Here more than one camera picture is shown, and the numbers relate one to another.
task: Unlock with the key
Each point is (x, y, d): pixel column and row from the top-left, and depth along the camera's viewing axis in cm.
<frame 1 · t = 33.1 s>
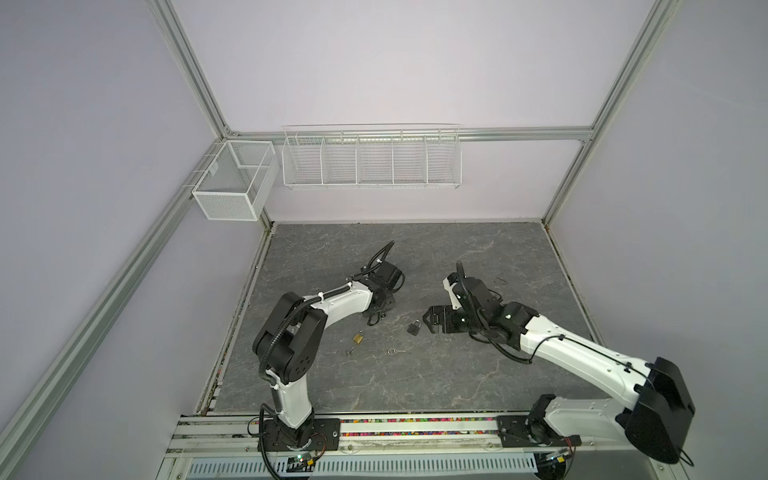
left hand: (385, 306, 94), fingers open
right hand: (436, 318, 80), fingers open
dark grey padlock: (414, 327, 93), on the table
brass padlock: (358, 337, 92), on the table

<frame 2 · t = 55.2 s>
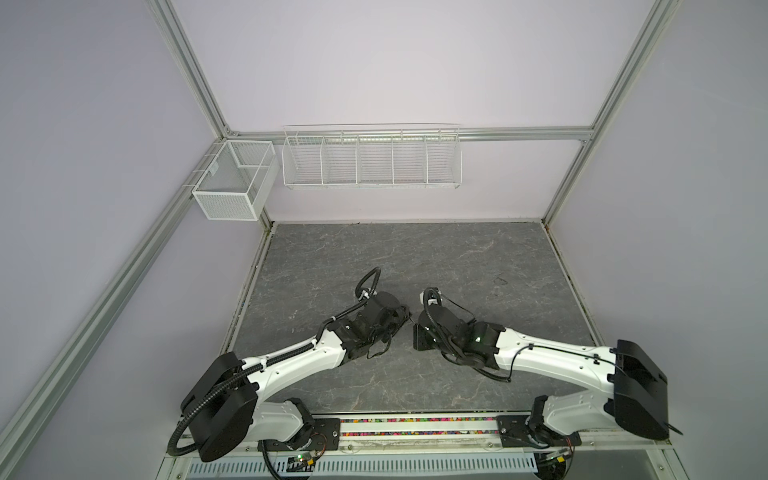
left hand: (412, 314, 81), fingers open
right hand: (412, 331, 79), fingers closed
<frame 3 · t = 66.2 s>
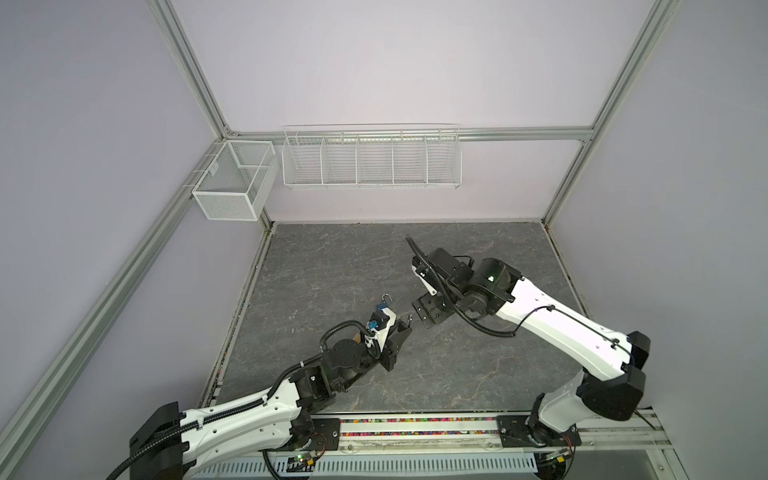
left hand: (405, 329, 71), fingers open
right hand: (432, 303, 71), fingers open
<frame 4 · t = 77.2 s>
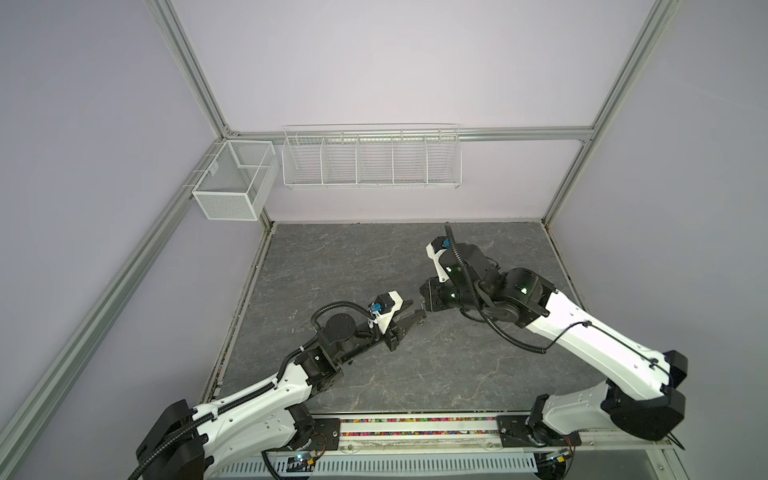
left hand: (416, 311, 68), fingers open
right hand: (419, 292, 67), fingers closed
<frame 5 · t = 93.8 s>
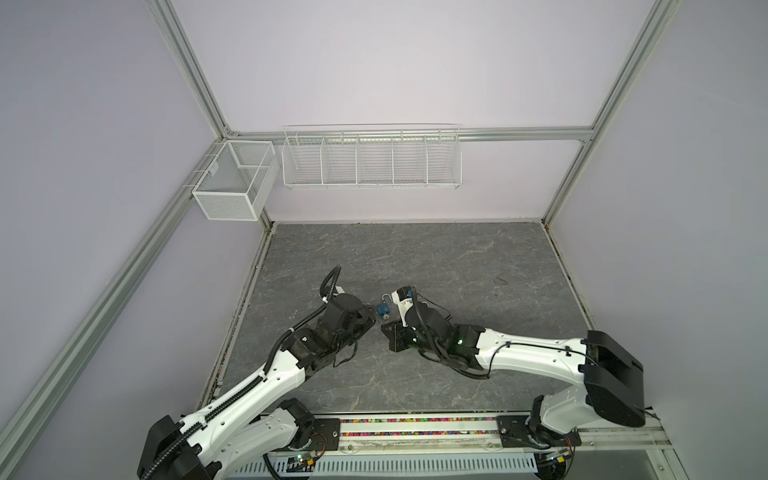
left hand: (377, 313, 77), fingers closed
right hand: (380, 331, 76), fingers closed
